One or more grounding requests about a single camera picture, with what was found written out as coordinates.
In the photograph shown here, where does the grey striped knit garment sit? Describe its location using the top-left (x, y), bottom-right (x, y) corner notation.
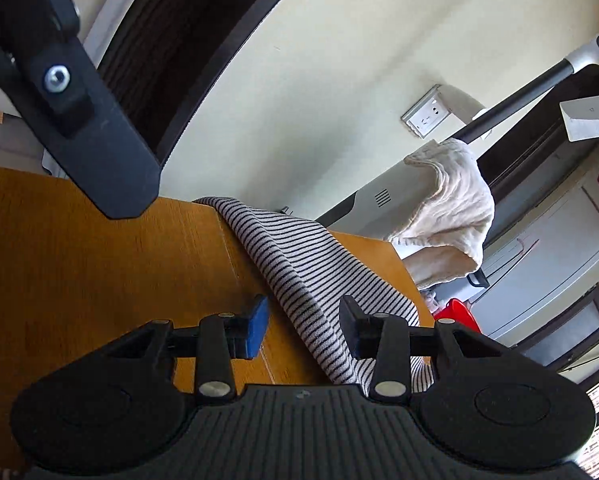
top-left (0, 195), bottom-right (436, 480)

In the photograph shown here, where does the red plastic bucket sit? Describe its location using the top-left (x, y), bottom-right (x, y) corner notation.
top-left (433, 298), bottom-right (482, 334)

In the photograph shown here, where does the cream towel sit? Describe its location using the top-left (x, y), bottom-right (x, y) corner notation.
top-left (387, 138), bottom-right (495, 289)

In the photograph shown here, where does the white floor washer vacuum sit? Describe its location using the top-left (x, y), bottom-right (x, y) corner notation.
top-left (317, 35), bottom-right (599, 240)

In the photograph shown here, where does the white paper tag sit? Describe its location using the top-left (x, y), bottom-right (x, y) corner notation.
top-left (560, 96), bottom-right (599, 142)

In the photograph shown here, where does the wall power socket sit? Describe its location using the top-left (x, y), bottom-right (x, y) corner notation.
top-left (400, 84), bottom-right (450, 139)

